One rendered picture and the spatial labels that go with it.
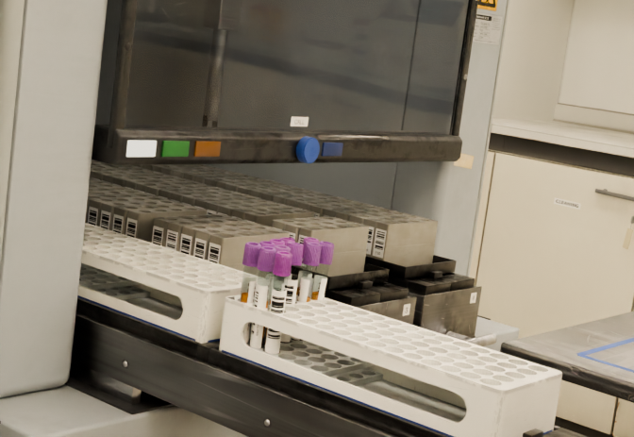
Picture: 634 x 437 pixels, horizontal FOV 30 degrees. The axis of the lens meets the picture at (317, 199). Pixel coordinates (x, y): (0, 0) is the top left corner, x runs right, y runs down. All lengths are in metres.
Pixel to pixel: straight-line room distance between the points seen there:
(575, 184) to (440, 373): 2.58
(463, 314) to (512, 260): 2.05
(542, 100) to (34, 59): 3.17
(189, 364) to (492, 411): 0.31
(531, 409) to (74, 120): 0.49
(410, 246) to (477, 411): 0.66
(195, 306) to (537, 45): 3.04
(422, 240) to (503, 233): 2.04
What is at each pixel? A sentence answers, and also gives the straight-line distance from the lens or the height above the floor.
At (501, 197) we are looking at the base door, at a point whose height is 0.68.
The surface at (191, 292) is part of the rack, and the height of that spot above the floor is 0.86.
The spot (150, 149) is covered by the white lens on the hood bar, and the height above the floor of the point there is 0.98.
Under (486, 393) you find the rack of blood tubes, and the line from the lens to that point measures 0.92.
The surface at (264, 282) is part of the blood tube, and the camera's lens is 1.05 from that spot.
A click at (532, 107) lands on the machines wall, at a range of 4.08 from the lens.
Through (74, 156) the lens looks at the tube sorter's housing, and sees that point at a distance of 1.14.
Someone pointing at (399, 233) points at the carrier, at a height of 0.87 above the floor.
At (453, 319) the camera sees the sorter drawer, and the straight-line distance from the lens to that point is 1.54.
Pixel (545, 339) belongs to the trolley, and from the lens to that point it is 1.30.
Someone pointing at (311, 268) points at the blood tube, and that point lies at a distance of 1.09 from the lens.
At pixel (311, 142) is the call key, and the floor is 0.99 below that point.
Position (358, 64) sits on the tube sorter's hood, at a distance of 1.41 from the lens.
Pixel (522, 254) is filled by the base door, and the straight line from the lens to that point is 3.59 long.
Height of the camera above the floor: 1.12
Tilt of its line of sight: 8 degrees down
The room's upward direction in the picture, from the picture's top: 7 degrees clockwise
